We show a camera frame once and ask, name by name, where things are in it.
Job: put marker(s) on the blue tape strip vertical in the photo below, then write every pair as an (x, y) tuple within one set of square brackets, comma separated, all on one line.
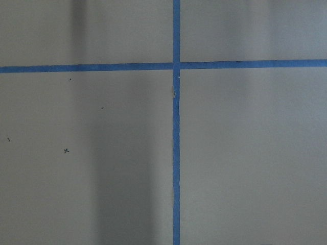
[(176, 122)]

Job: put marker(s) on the blue tape strip horizontal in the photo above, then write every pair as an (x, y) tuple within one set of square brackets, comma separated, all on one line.
[(165, 66)]

